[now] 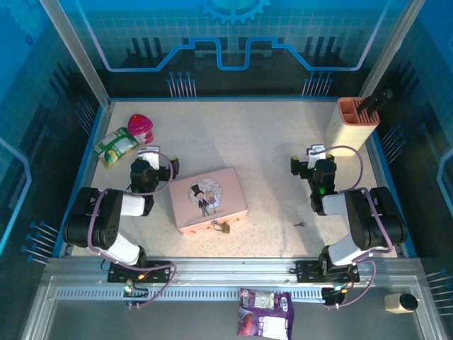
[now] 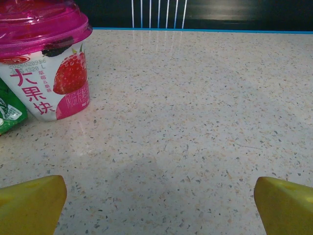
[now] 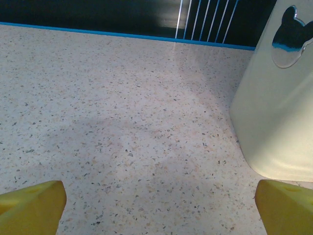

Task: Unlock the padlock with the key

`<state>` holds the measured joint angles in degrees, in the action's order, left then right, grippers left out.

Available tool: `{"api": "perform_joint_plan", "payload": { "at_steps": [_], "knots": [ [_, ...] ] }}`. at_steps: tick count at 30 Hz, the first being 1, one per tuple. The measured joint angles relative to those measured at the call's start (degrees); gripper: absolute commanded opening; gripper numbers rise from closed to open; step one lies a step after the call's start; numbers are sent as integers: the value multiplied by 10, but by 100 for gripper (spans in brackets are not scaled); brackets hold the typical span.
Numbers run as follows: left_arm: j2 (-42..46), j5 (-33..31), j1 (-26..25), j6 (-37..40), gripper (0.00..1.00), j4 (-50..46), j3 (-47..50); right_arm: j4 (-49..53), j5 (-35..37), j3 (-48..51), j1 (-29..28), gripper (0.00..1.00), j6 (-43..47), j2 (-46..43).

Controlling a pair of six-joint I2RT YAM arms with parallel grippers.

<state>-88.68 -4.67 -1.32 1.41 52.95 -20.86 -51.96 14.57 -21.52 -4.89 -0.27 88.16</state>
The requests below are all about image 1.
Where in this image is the pink cartoon tin box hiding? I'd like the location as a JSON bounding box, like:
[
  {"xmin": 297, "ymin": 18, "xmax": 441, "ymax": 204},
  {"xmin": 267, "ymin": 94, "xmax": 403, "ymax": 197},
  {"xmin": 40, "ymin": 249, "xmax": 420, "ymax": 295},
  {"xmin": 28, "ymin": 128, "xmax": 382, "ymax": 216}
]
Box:
[{"xmin": 168, "ymin": 166, "xmax": 248, "ymax": 237}]

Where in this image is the green snack bag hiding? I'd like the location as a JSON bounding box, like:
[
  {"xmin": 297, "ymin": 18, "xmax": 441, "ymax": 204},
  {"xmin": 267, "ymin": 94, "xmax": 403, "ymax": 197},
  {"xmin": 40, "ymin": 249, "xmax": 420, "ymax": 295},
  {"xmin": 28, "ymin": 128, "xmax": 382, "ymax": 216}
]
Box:
[{"xmin": 92, "ymin": 126, "xmax": 139, "ymax": 169}]

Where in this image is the cream holder with orange top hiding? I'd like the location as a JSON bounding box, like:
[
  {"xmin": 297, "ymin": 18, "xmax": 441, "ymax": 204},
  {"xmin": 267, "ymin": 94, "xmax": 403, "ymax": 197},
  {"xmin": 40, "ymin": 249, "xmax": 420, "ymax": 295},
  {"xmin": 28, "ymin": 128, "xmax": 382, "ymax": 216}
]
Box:
[{"xmin": 324, "ymin": 97, "xmax": 381, "ymax": 157}]

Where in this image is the pink lidded cup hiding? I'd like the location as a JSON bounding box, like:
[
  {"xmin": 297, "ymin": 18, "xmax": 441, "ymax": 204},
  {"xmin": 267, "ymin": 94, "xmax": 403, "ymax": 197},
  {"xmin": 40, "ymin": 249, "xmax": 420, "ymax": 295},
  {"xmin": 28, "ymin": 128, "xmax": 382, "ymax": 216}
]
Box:
[{"xmin": 127, "ymin": 113, "xmax": 154, "ymax": 145}]

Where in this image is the blue table border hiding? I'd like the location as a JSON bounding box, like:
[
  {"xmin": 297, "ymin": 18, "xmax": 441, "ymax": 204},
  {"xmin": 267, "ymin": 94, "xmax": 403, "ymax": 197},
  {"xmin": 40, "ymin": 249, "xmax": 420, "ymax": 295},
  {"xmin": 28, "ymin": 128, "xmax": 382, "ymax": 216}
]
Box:
[{"xmin": 52, "ymin": 95, "xmax": 418, "ymax": 259}]

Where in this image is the black tool in holder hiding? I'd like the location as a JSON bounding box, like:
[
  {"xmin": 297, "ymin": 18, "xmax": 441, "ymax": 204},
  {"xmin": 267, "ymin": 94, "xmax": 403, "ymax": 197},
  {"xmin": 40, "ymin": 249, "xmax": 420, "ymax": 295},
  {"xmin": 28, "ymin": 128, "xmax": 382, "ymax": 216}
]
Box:
[{"xmin": 356, "ymin": 88, "xmax": 394, "ymax": 118}]

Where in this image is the beige block with black cap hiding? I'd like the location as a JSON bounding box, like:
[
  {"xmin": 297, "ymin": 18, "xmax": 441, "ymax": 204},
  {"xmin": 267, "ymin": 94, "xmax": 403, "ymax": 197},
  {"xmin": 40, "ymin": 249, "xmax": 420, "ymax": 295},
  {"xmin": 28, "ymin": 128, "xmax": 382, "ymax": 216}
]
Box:
[{"xmin": 384, "ymin": 293, "xmax": 420, "ymax": 315}]

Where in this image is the purple snack bag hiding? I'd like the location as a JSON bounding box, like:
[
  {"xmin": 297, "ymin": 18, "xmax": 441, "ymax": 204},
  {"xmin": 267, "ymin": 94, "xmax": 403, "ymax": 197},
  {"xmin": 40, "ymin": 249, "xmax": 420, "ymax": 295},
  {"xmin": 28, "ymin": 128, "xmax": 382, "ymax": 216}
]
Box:
[{"xmin": 236, "ymin": 288, "xmax": 294, "ymax": 340}]

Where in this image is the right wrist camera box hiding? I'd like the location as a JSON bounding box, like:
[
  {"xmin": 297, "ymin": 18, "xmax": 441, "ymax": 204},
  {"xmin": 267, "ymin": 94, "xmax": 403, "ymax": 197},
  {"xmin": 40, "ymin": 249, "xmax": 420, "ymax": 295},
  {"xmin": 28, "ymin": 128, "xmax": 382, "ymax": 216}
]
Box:
[{"xmin": 306, "ymin": 143, "xmax": 326, "ymax": 169}]

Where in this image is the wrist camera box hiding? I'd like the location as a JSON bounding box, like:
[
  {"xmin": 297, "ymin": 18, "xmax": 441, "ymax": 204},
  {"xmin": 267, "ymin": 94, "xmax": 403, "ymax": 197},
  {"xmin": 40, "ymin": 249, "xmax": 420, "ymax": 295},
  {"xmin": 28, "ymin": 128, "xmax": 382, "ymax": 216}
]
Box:
[
  {"xmin": 137, "ymin": 144, "xmax": 161, "ymax": 169},
  {"xmin": 306, "ymin": 143, "xmax": 326, "ymax": 169}
]

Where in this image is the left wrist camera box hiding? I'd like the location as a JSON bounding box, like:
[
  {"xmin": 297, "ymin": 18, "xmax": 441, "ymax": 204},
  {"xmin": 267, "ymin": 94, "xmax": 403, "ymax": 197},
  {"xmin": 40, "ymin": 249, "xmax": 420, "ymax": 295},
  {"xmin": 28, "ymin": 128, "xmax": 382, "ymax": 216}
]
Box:
[{"xmin": 137, "ymin": 144, "xmax": 161, "ymax": 169}]

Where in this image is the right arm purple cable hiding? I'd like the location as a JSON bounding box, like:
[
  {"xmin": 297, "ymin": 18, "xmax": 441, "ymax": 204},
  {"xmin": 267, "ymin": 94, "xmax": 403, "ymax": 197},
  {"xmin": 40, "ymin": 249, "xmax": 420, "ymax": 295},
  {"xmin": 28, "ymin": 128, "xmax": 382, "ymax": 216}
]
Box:
[{"xmin": 320, "ymin": 144, "xmax": 396, "ymax": 309}]

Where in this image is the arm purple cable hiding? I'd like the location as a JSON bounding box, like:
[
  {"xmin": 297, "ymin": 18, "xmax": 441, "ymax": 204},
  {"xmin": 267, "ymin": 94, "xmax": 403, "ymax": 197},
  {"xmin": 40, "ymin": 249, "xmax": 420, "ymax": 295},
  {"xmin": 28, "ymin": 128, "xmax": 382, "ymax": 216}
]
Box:
[
  {"xmin": 86, "ymin": 150, "xmax": 178, "ymax": 309},
  {"xmin": 320, "ymin": 144, "xmax": 396, "ymax": 309}
]

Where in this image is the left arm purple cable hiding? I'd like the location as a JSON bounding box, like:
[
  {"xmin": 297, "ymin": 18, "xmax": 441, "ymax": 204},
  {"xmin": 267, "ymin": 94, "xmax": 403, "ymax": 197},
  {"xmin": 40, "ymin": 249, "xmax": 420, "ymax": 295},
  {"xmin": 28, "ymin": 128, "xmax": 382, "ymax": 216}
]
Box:
[{"xmin": 86, "ymin": 150, "xmax": 178, "ymax": 309}]

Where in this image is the aluminium table frame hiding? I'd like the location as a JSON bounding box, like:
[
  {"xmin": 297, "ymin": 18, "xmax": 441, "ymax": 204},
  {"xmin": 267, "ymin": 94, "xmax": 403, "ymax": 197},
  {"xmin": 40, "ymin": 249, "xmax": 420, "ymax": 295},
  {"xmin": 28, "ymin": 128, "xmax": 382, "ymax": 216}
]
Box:
[{"xmin": 21, "ymin": 101, "xmax": 447, "ymax": 340}]

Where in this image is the slotted grey cable duct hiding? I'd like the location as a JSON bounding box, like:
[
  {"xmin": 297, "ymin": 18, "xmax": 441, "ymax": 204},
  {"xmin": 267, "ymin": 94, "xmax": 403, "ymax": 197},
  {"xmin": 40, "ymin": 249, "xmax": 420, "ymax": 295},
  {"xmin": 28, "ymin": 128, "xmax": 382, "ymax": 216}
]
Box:
[{"xmin": 55, "ymin": 285, "xmax": 326, "ymax": 302}]

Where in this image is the aluminium frame post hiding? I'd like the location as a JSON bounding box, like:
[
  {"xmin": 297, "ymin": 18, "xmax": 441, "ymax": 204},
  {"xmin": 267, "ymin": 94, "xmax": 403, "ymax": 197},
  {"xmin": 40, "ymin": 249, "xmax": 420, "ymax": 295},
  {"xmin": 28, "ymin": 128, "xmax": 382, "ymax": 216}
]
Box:
[
  {"xmin": 38, "ymin": 0, "xmax": 113, "ymax": 109},
  {"xmin": 359, "ymin": 0, "xmax": 425, "ymax": 102}
]

